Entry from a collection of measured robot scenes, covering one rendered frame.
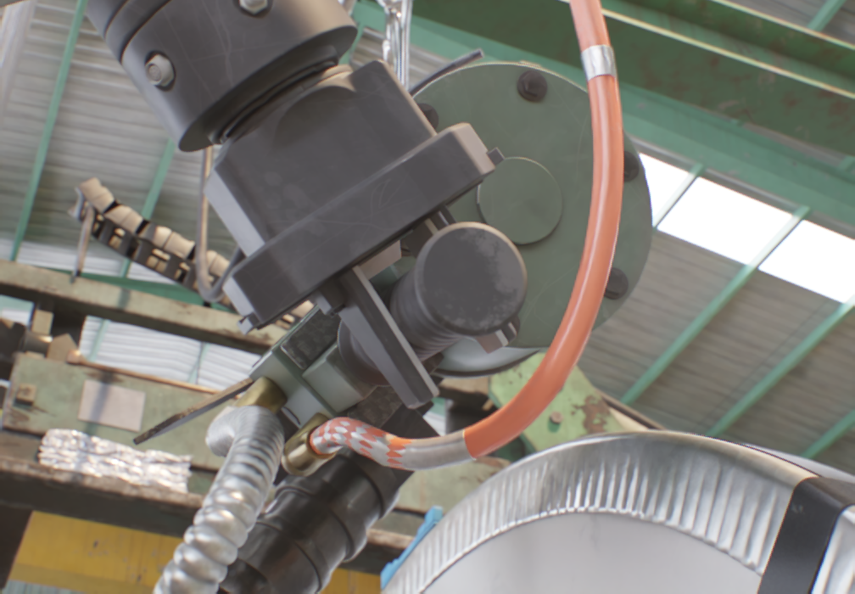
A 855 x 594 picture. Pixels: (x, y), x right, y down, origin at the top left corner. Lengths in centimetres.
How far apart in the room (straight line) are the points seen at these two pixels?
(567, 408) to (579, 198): 120
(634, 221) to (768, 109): 335
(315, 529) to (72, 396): 93
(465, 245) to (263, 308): 8
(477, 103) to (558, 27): 305
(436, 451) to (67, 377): 113
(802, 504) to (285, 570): 29
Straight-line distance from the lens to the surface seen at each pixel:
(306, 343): 64
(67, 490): 160
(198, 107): 52
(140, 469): 162
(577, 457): 77
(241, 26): 52
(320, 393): 65
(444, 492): 174
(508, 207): 65
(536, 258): 66
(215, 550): 48
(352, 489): 76
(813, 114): 408
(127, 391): 167
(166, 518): 163
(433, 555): 95
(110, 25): 55
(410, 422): 79
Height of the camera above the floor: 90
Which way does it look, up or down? 39 degrees up
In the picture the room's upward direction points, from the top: straight up
